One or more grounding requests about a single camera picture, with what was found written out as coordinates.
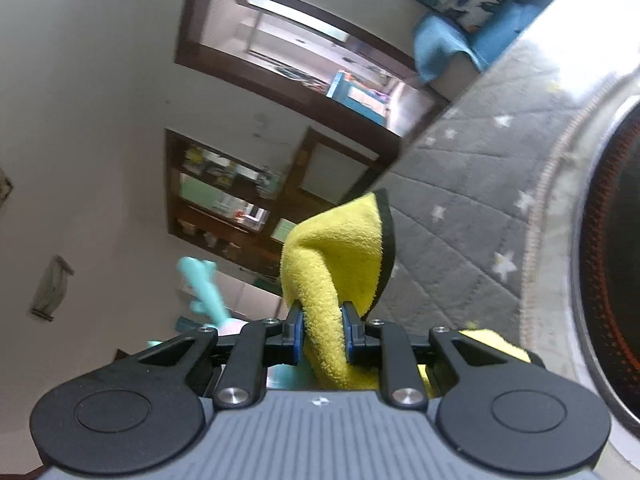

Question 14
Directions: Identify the yellow microfibre cloth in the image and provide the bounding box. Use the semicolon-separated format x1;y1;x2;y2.
280;189;532;393

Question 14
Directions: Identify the blue bathroom cabinet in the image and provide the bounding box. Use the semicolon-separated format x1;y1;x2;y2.
326;70;393;128

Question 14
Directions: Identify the pink bottle with teal antlers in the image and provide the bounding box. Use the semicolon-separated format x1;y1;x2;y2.
147;256;321;391

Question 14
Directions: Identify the blue towel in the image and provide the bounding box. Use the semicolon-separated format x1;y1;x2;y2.
412;12;490;86

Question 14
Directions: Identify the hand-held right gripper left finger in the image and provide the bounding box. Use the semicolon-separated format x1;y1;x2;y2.
135;302;306;409

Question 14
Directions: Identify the silver electric cooktop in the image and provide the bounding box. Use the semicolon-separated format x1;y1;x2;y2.
515;0;640;441

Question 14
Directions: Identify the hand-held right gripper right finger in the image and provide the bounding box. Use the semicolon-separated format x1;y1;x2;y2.
341;302;532;409

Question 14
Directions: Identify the grey star quilted mat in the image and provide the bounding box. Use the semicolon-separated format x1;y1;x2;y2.
370;35;640;361

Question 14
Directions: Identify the dark wooden shelf unit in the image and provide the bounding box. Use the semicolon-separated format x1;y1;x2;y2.
165;129;301;283

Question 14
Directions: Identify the dark wooden door frame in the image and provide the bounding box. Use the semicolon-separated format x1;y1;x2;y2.
175;0;451;171

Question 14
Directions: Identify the blue covered sofa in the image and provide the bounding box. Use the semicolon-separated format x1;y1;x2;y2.
427;0;591;103

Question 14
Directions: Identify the grey wall fixture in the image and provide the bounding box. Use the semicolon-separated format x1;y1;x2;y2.
29;255;76;322

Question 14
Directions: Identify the wooden door with frosted glass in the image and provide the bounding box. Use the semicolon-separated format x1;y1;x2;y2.
286;127;402;211

